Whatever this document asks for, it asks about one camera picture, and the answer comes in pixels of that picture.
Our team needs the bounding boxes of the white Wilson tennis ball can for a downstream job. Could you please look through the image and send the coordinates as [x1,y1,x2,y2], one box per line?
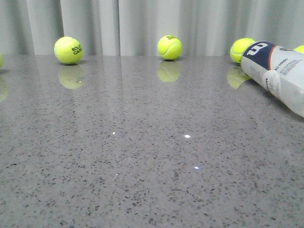
[240,41,304,117]

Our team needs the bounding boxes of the yellow tennis ball centre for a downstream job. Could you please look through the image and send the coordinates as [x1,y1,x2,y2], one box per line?
[157,35,182,60]

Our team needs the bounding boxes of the yellow tennis ball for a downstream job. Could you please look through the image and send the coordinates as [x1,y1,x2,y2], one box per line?
[157,35,182,60]
[0,53,3,67]
[293,45,304,54]

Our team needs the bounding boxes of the yellow tennis ball Roland Garros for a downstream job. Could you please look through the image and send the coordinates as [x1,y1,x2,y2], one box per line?
[54,37,83,65]

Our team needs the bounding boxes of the yellow tennis ball Wilson print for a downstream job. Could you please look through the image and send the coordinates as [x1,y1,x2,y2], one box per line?
[230,38,255,64]

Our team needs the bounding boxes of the yellow tennis ball far left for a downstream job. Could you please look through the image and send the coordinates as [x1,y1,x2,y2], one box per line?
[0,53,3,67]

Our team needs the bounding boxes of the yellow tennis ball far right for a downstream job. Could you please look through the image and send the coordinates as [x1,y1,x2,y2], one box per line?
[293,45,304,54]

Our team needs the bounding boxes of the grey pleated curtain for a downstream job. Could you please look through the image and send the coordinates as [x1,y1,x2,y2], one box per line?
[0,0,304,57]

